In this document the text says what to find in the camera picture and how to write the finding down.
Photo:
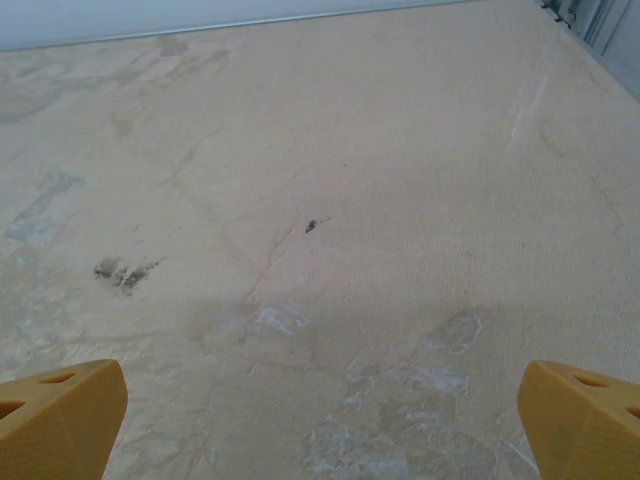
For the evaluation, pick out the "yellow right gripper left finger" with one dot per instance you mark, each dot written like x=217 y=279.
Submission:
x=55 y=430

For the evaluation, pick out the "aluminium right side rail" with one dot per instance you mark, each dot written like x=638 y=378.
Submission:
x=620 y=70

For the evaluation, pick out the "aluminium table end rail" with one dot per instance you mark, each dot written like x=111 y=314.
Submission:
x=200 y=27

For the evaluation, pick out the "white back panel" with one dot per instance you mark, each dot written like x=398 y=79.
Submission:
x=100 y=20

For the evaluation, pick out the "ribbed right enclosure panel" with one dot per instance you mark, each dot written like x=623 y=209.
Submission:
x=607 y=22

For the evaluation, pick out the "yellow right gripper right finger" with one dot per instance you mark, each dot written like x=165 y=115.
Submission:
x=585 y=430

